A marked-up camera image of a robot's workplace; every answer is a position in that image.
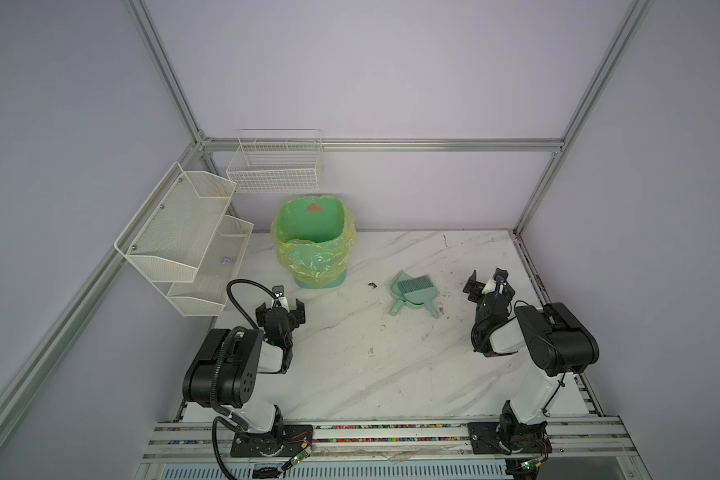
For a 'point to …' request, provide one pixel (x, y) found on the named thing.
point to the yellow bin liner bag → (314, 237)
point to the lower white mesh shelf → (209, 291)
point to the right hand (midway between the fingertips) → (488, 274)
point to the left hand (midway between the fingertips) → (280, 303)
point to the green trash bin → (314, 237)
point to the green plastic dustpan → (399, 296)
